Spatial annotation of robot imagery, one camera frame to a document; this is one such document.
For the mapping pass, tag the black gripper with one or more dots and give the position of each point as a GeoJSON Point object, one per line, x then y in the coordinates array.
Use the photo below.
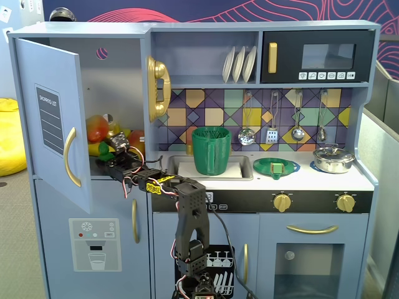
{"type": "Point", "coordinates": [110, 164]}

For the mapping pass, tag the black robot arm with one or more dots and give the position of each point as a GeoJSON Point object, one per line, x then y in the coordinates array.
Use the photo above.
{"type": "Point", "coordinates": [190, 211]}

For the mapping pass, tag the blue cabinet door with list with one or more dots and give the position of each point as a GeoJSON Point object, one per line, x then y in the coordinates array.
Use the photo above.
{"type": "Point", "coordinates": [31, 124]}

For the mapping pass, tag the yellow toy banana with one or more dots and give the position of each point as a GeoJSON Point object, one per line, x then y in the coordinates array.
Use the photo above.
{"type": "Point", "coordinates": [93, 149]}

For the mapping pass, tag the yellow toy starfruit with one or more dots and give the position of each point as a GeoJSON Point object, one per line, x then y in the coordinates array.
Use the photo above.
{"type": "Point", "coordinates": [124, 131]}

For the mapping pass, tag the blue fridge door with dispenser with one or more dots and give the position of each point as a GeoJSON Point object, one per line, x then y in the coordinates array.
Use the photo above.
{"type": "Point", "coordinates": [56, 202]}

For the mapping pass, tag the blue toy kitchen body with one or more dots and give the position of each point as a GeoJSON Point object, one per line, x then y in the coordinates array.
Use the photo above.
{"type": "Point", "coordinates": [146, 93]}

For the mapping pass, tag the gold faucet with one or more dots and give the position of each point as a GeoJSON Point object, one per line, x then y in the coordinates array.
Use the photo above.
{"type": "Point", "coordinates": [189, 149]}

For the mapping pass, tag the blue dishwasher door with decal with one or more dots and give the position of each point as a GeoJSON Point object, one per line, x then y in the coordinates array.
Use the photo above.
{"type": "Point", "coordinates": [162, 236]}

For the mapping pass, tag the yellow beanbag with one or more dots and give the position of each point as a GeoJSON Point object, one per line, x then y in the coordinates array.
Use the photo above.
{"type": "Point", "coordinates": [11, 140]}

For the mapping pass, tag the green ribbed cup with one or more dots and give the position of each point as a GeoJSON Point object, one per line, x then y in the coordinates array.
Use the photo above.
{"type": "Point", "coordinates": [205, 155]}

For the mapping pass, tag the gold toy telephone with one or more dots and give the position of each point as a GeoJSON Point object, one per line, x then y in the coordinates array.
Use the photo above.
{"type": "Point", "coordinates": [156, 70]}

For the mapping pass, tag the grey sink basin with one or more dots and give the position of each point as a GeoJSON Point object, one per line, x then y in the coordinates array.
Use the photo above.
{"type": "Point", "coordinates": [246, 169]}

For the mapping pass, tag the metal slotted skimmer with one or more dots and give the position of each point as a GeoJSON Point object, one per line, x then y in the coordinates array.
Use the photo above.
{"type": "Point", "coordinates": [247, 136]}

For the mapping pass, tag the black shiny sphere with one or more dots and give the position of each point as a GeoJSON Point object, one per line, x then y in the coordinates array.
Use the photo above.
{"type": "Point", "coordinates": [62, 15]}

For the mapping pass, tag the green round plate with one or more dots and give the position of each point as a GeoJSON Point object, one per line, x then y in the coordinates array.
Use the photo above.
{"type": "Point", "coordinates": [262, 166]}

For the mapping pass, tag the white toy plate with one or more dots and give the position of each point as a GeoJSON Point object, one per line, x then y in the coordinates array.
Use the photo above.
{"type": "Point", "coordinates": [228, 65]}
{"type": "Point", "coordinates": [238, 64]}
{"type": "Point", "coordinates": [249, 63]}

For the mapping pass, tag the metal slotted spatula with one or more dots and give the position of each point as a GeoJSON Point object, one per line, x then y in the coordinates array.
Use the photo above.
{"type": "Point", "coordinates": [272, 136]}

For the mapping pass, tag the small green and orange block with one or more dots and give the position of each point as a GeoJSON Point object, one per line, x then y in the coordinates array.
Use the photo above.
{"type": "Point", "coordinates": [276, 169]}

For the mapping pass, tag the blue oven door with window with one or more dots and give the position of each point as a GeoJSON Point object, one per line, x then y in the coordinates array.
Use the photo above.
{"type": "Point", "coordinates": [268, 230]}

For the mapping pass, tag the gold stove knob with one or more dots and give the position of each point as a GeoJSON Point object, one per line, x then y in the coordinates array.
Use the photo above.
{"type": "Point", "coordinates": [282, 203]}
{"type": "Point", "coordinates": [345, 203]}

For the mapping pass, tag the metal ladle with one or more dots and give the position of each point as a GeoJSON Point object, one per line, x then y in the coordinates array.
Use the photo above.
{"type": "Point", "coordinates": [298, 134]}

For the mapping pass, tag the black microwave door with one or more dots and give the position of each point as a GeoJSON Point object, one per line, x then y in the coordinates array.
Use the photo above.
{"type": "Point", "coordinates": [286, 65]}

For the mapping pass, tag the metal spoon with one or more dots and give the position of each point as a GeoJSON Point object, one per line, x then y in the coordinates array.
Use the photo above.
{"type": "Point", "coordinates": [322, 134]}

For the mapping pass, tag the steel pot lid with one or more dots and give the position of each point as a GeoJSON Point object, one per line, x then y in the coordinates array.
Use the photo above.
{"type": "Point", "coordinates": [330, 153]}

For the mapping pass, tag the steel toy pot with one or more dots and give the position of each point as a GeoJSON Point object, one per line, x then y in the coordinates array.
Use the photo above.
{"type": "Point", "coordinates": [333, 166]}

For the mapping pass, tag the grey partition panel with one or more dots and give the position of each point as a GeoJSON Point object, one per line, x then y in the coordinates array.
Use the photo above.
{"type": "Point", "coordinates": [383, 140]}

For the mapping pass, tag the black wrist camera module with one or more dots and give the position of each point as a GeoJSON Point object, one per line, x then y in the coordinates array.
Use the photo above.
{"type": "Point", "coordinates": [118, 142]}

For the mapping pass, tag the white wall sticker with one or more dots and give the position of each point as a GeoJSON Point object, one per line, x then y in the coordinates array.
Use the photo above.
{"type": "Point", "coordinates": [4, 15]}
{"type": "Point", "coordinates": [34, 5]}
{"type": "Point", "coordinates": [7, 35]}

